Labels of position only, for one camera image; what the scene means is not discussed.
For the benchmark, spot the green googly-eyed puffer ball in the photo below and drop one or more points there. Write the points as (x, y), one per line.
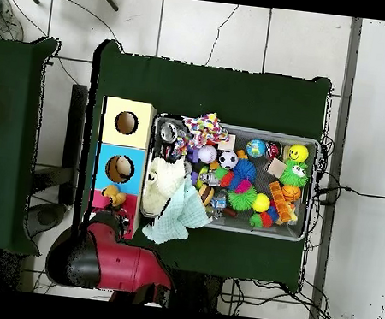
(294, 174)

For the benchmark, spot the person's foot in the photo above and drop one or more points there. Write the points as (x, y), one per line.
(3, 21)

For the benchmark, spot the dark green side cloth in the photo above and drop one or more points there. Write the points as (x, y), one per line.
(9, 76)

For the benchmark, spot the blue globe ball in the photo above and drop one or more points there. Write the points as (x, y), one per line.
(256, 148)

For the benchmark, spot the wooden box with three holes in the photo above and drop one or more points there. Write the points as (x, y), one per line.
(126, 138)

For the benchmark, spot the black furniture frame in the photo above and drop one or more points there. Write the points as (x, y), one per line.
(76, 118)

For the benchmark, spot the orange plastic tray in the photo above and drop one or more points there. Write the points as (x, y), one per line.
(280, 202)

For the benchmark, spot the colourful spotted cloth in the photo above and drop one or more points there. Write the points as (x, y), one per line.
(204, 128)

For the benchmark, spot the brown teddy bear plush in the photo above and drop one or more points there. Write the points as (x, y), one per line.
(115, 195)

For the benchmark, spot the cream waffle cloth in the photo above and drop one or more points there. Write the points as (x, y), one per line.
(162, 183)

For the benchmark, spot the dark green table cloth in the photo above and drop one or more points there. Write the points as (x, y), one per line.
(203, 92)

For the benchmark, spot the plain yellow ball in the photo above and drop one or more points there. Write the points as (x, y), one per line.
(261, 203)

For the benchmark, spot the clear mesh bin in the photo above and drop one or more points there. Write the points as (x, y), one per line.
(274, 231)

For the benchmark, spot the light blue waffle cloth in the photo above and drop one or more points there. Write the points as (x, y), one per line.
(178, 220)

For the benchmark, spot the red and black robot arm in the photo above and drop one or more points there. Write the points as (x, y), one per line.
(122, 265)

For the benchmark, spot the large blue spiky ball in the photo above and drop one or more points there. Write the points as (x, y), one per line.
(245, 170)

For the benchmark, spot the white baseball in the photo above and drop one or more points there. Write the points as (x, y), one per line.
(207, 154)

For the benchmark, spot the black and white soccer ball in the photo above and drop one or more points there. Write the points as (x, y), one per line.
(228, 160)

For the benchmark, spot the grey floor base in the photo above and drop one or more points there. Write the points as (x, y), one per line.
(46, 217)

